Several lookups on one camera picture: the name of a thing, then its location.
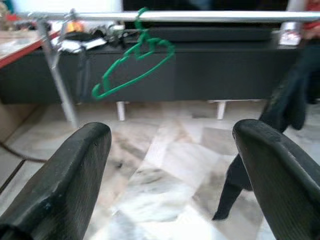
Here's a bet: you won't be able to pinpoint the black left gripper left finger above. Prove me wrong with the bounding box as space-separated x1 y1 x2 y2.
0 121 113 240

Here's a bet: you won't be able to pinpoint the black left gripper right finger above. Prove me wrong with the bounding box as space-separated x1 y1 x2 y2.
232 118 320 240

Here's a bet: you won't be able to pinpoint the green plastic hanger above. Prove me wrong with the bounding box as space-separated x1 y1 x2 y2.
91 7 176 101

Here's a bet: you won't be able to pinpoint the black T-shirt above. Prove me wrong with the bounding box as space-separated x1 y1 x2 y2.
211 41 309 221

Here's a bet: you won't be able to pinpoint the silver folding rack leg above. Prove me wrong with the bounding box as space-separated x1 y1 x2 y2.
37 8 81 129

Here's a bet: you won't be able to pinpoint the white paper sheets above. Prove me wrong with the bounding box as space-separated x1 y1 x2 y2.
59 37 108 54

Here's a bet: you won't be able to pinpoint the black TV console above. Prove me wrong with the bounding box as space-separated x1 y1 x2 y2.
0 32 320 121

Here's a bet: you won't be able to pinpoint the marble folding table red edge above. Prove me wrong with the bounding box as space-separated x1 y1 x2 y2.
0 29 62 164

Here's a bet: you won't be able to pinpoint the white pink tissue box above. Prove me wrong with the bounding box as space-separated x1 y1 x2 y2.
279 21 303 47

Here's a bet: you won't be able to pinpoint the orange round toy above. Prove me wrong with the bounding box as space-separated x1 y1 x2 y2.
66 21 85 33

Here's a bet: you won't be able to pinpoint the black soundbar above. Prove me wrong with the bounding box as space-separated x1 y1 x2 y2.
124 26 274 43

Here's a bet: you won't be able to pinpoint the red gold figurine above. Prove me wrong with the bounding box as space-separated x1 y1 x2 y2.
303 0 320 41

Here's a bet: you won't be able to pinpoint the black television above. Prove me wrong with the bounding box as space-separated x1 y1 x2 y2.
122 0 308 12

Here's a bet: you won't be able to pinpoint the silver clothes rail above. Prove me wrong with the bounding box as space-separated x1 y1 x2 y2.
27 10 320 25

